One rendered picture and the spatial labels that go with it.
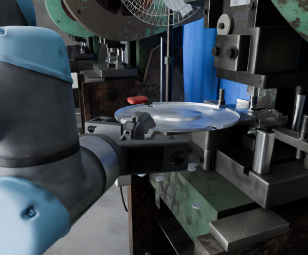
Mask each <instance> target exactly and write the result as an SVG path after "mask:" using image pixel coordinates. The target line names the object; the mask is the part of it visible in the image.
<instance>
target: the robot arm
mask: <svg viewBox="0 0 308 255"><path fill-rule="evenodd" d="M72 84H73V79H72V77H71V72H70V66H69V60H68V55H67V53H66V48H65V43H64V40H63V38H62V37H61V36H60V35H59V34H58V33H57V32H55V31H53V30H51V29H47V28H42V27H37V23H36V16H35V10H34V6H33V2H32V0H0V255H42V254H43V253H44V252H45V251H47V250H48V249H49V248H50V247H51V246H52V245H53V244H54V243H55V242H56V241H57V240H59V239H60V238H63V237H64V236H66V235H67V234H68V233H69V232H70V230H71V228H72V226H73V225H74V224H75V223H76V222H77V221H78V220H79V219H80V218H81V217H82V216H83V215H84V214H85V213H86V212H87V211H88V210H89V209H90V208H91V207H92V206H93V204H94V203H95V202H96V201H97V200H98V199H99V198H100V197H101V196H102V195H103V194H104V193H105V192H106V191H107V190H108V189H109V188H110V187H111V186H112V185H113V184H114V183H115V181H116V180H117V178H118V177H119V176H127V175H140V174H154V173H167V172H180V171H186V170H187V169H188V160H189V142H188V141H186V140H185V139H159V140H154V137H155V133H156V131H150V130H149V129H152V128H153V127H156V124H155V122H154V120H153V118H152V117H151V115H150V114H148V113H147V112H139V111H137V112H134V113H133V115H132V118H122V119H121V121H123V122H125V123H124V124H123V123H115V122H107V121H109V120H111V119H112V117H108V116H99V117H97V118H94V119H91V120H89V121H87V122H85V133H84V134H82V135H80V136H79V134H78V125H77V121H76V113H75V105H74V98H73V90H72ZM98 119H104V120H103V121H96V120H98ZM89 126H92V127H90V128H89Z"/></svg>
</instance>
